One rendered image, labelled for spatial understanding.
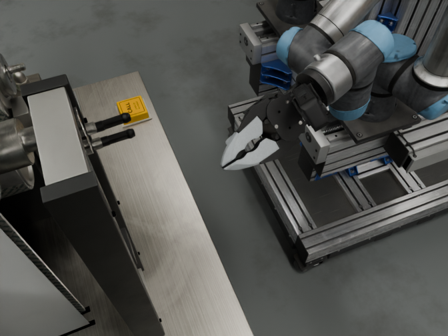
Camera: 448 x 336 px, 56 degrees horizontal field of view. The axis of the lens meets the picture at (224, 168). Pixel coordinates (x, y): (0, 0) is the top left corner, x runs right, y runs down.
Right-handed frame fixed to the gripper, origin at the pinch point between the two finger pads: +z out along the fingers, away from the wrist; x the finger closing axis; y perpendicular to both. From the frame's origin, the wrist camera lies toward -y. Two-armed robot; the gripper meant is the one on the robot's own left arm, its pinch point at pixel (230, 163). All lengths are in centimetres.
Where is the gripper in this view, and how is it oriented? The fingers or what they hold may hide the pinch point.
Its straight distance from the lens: 63.7
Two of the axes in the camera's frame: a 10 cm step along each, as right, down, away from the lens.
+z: -7.5, 6.2, -2.1
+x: -5.7, -7.8, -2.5
